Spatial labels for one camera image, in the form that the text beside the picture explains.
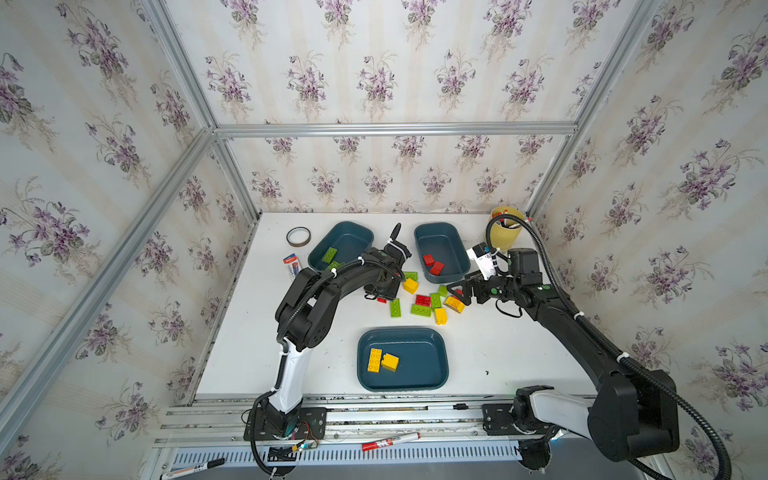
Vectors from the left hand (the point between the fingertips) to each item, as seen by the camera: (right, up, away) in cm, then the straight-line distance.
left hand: (385, 290), depth 96 cm
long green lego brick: (-20, +11, +11) cm, 26 cm away
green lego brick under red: (+13, -6, -3) cm, 15 cm away
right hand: (+20, +4, -15) cm, 25 cm away
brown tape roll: (-34, +18, +17) cm, 42 cm away
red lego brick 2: (-1, -3, -2) cm, 4 cm away
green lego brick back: (+9, +4, +5) cm, 11 cm away
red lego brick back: (+15, +9, +8) cm, 20 cm away
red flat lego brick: (+12, -3, -2) cm, 13 cm away
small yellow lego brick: (+2, -18, -14) cm, 23 cm away
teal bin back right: (+23, +15, +15) cm, 32 cm away
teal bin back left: (-13, +17, +15) cm, 26 cm away
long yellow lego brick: (-3, -17, -14) cm, 22 cm away
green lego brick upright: (+3, -5, -3) cm, 7 cm away
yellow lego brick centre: (+9, +1, +1) cm, 9 cm away
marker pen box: (-33, +8, +8) cm, 34 cm away
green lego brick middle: (+17, -4, 0) cm, 17 cm away
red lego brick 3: (+19, +3, -23) cm, 29 cm away
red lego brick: (+19, +6, +8) cm, 21 cm away
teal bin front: (+11, -18, -13) cm, 25 cm away
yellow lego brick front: (+17, -7, -5) cm, 19 cm away
